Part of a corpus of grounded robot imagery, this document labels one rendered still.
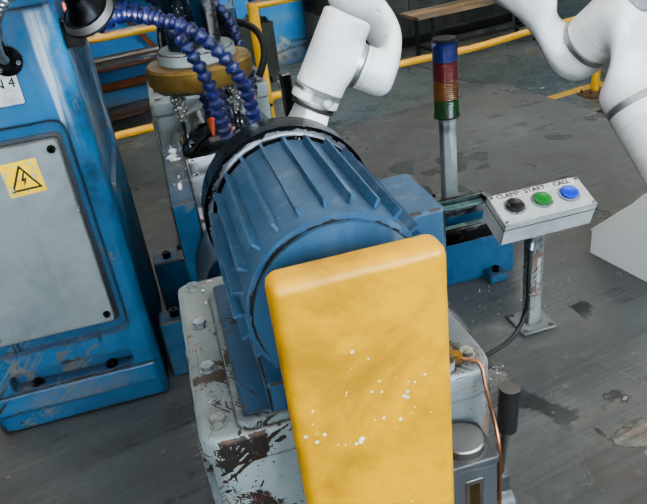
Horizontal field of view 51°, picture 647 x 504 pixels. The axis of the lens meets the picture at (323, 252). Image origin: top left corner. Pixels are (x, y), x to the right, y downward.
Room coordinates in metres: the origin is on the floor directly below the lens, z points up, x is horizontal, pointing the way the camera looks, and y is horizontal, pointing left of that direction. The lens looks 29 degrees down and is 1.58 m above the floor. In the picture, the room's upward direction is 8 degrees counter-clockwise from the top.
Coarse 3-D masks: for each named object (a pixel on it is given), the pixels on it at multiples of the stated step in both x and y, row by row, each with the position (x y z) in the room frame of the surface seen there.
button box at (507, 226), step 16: (512, 192) 1.02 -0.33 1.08; (528, 192) 1.02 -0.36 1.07; (496, 208) 0.99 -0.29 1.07; (528, 208) 0.98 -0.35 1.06; (544, 208) 0.98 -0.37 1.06; (560, 208) 0.98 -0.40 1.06; (576, 208) 0.98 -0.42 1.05; (592, 208) 0.98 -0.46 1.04; (496, 224) 0.98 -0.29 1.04; (512, 224) 0.95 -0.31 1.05; (528, 224) 0.96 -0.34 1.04; (544, 224) 0.97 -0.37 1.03; (560, 224) 0.98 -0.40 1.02; (576, 224) 0.99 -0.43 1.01; (512, 240) 0.97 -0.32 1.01
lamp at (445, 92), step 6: (438, 84) 1.56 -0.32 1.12; (444, 84) 1.55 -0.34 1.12; (450, 84) 1.55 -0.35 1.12; (456, 84) 1.56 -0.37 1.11; (438, 90) 1.56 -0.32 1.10; (444, 90) 1.55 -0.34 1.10; (450, 90) 1.55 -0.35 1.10; (456, 90) 1.55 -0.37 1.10; (438, 96) 1.56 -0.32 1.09; (444, 96) 1.55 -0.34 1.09; (450, 96) 1.55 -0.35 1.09; (456, 96) 1.55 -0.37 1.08
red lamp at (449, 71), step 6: (432, 66) 1.58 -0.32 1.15; (438, 66) 1.55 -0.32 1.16; (444, 66) 1.55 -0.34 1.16; (450, 66) 1.55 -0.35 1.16; (456, 66) 1.56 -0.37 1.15; (438, 72) 1.56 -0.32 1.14; (444, 72) 1.55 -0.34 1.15; (450, 72) 1.55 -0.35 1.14; (456, 72) 1.56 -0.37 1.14; (438, 78) 1.55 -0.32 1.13; (444, 78) 1.55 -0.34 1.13; (450, 78) 1.55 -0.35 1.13; (456, 78) 1.56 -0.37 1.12
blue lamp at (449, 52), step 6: (432, 42) 1.59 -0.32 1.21; (456, 42) 1.56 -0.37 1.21; (432, 48) 1.57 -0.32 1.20; (438, 48) 1.55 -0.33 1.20; (444, 48) 1.55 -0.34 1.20; (450, 48) 1.55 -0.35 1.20; (456, 48) 1.56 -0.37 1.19; (432, 54) 1.57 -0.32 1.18; (438, 54) 1.55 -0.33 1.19; (444, 54) 1.55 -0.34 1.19; (450, 54) 1.55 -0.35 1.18; (456, 54) 1.56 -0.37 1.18; (432, 60) 1.58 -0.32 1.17; (438, 60) 1.55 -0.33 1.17; (444, 60) 1.55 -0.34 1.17; (450, 60) 1.55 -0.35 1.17; (456, 60) 1.56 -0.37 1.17
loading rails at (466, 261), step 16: (480, 192) 1.34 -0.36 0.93; (448, 208) 1.30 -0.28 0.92; (464, 208) 1.30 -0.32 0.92; (480, 208) 1.30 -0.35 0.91; (448, 224) 1.29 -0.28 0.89; (464, 224) 1.22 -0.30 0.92; (480, 224) 1.19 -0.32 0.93; (448, 240) 1.18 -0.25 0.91; (464, 240) 1.19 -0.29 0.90; (480, 240) 1.19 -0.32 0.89; (496, 240) 1.20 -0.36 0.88; (448, 256) 1.18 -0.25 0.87; (464, 256) 1.19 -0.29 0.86; (480, 256) 1.19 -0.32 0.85; (496, 256) 1.20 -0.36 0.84; (512, 256) 1.21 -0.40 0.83; (448, 272) 1.18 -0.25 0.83; (464, 272) 1.19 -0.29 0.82; (480, 272) 1.19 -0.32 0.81; (496, 272) 1.17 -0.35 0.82
